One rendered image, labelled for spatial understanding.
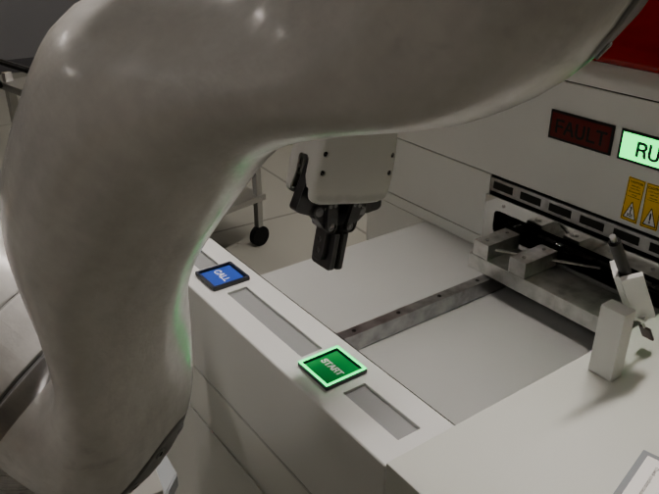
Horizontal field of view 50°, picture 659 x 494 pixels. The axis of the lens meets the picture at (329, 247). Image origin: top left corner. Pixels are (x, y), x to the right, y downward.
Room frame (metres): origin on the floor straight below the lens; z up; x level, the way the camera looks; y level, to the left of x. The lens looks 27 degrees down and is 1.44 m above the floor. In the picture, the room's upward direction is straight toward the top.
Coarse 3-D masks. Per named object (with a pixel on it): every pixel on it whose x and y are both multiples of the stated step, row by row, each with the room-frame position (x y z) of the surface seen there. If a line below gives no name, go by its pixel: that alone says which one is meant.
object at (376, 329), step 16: (448, 288) 1.02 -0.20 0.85; (464, 288) 1.02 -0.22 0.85; (480, 288) 1.03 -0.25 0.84; (496, 288) 1.06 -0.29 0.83; (416, 304) 0.97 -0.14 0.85; (432, 304) 0.97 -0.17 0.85; (448, 304) 0.99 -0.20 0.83; (464, 304) 1.01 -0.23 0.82; (384, 320) 0.92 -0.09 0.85; (400, 320) 0.93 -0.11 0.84; (416, 320) 0.95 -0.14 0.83; (352, 336) 0.87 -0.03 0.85; (368, 336) 0.89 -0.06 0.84; (384, 336) 0.91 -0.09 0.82
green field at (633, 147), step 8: (624, 136) 1.02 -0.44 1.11; (632, 136) 1.01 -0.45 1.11; (640, 136) 1.00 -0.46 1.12; (624, 144) 1.02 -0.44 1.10; (632, 144) 1.01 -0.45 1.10; (640, 144) 0.99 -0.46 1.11; (648, 144) 0.98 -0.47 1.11; (656, 144) 0.97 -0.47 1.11; (624, 152) 1.01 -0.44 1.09; (632, 152) 1.00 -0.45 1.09; (640, 152) 0.99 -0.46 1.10; (648, 152) 0.98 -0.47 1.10; (656, 152) 0.97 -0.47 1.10; (632, 160) 1.00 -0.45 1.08; (640, 160) 0.99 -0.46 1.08; (648, 160) 0.98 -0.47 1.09; (656, 160) 0.97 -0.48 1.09
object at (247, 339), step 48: (192, 288) 0.83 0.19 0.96; (240, 288) 0.83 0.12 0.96; (192, 336) 0.84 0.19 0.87; (240, 336) 0.72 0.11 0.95; (288, 336) 0.72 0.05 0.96; (336, 336) 0.71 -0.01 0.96; (240, 384) 0.72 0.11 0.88; (288, 384) 0.63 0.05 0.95; (384, 384) 0.62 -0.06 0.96; (288, 432) 0.63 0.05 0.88; (336, 432) 0.56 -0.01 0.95; (384, 432) 0.54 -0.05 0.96; (432, 432) 0.54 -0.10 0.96; (336, 480) 0.56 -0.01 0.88; (384, 480) 0.49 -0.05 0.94
